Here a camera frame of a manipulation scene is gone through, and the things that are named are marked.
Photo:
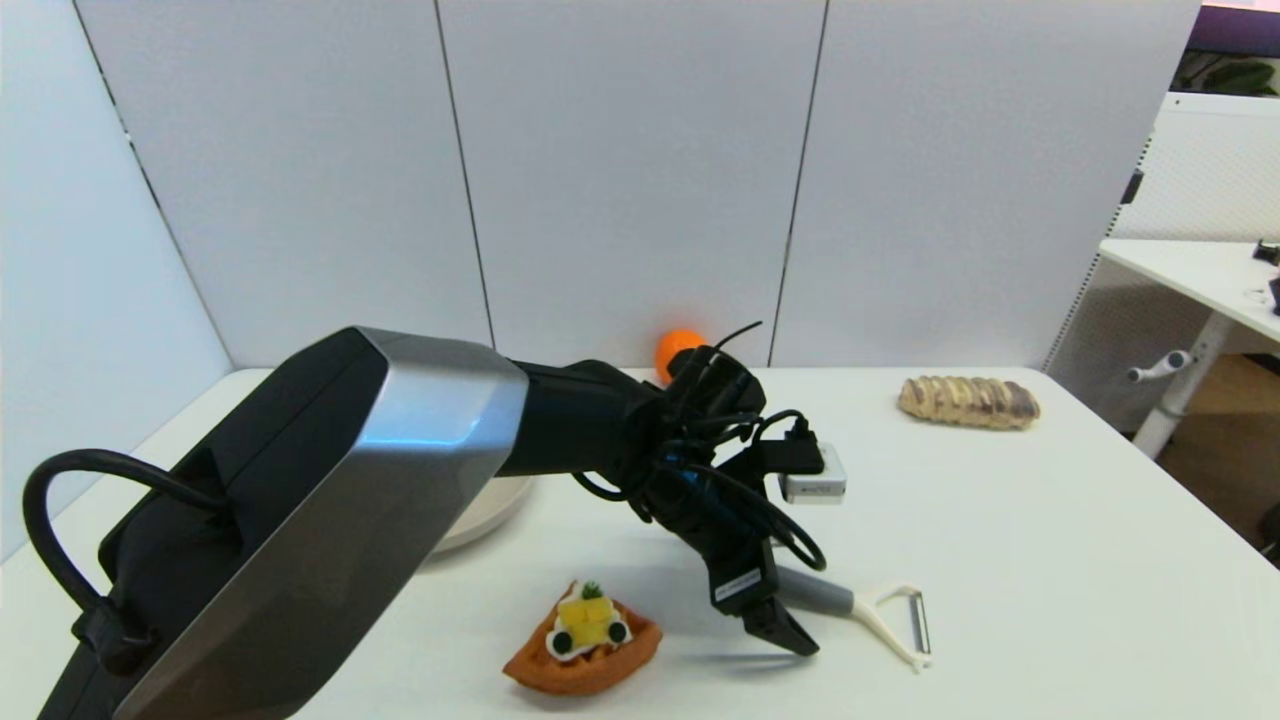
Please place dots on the white background desk top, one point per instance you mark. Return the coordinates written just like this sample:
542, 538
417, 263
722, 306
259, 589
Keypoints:
1180, 268

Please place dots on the white desk leg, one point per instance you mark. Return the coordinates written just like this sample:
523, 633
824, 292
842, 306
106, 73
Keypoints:
1185, 382

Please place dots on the braided brown bread loaf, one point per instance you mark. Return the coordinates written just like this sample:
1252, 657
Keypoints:
968, 402

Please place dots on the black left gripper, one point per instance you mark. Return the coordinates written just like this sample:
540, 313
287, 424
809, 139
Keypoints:
735, 560

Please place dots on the green potted plant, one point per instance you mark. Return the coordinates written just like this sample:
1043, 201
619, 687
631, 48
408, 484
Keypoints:
1235, 77

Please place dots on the white perforated partition panel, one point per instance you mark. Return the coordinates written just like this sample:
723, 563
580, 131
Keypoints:
1210, 165

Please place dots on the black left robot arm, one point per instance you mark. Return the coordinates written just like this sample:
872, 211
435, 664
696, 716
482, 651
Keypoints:
330, 520

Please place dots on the small black object on desk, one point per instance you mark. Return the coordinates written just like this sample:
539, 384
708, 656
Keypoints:
1267, 252

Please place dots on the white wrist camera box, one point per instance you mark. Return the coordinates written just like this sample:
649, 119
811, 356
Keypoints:
815, 485

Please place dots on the beige round plate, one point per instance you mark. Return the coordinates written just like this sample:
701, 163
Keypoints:
495, 510

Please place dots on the waffle slice with fruit topping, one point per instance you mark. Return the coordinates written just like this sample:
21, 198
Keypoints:
590, 670

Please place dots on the orange fruit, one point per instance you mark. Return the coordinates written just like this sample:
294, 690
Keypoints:
672, 348

